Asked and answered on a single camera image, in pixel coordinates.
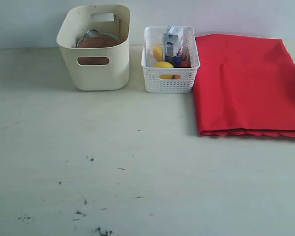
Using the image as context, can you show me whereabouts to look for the yellow lemon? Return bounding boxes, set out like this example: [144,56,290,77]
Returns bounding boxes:
[153,61,174,80]

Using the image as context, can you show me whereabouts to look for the red sausage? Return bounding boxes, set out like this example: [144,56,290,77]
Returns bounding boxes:
[180,61,191,68]

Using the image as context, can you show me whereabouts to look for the yellow cheese wedge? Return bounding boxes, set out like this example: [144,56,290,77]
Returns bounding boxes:
[152,45,164,62]

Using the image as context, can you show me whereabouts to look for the blue white milk carton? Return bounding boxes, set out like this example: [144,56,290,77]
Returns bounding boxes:
[162,26,184,67]

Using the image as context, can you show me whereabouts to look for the brown wooden plate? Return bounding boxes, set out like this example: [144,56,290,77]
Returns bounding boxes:
[77,36,117,65]

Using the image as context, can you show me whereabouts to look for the stainless steel cup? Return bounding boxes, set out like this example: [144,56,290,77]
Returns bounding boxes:
[76,29,100,48]

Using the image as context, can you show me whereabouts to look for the red tablecloth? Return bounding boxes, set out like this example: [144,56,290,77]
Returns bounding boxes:
[193,34,295,138]

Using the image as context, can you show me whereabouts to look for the brown egg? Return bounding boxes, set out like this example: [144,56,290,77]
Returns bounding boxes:
[173,74,180,80]

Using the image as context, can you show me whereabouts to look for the white ceramic bowl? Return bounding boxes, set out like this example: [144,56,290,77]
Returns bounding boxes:
[99,32,120,44]

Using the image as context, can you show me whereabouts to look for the white perforated basket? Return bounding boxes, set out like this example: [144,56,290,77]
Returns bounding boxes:
[141,27,200,93]

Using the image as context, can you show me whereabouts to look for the cream plastic tub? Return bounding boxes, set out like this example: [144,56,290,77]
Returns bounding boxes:
[57,4,130,91]

